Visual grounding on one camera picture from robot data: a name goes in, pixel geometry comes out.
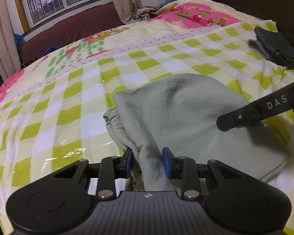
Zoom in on light green pants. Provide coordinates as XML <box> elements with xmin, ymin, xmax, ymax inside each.
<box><xmin>103</xmin><ymin>74</ymin><xmax>289</xmax><ymax>192</ymax></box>

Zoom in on checkered yellow-green bed sheet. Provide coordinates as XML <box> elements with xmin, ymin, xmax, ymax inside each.
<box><xmin>0</xmin><ymin>20</ymin><xmax>294</xmax><ymax>234</ymax></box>

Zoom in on left beige curtain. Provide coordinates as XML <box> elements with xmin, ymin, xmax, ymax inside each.
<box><xmin>0</xmin><ymin>0</ymin><xmax>21</xmax><ymax>80</ymax></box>

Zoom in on folded dark grey garment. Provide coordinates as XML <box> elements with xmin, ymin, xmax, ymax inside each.
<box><xmin>248</xmin><ymin>27</ymin><xmax>294</xmax><ymax>70</ymax></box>

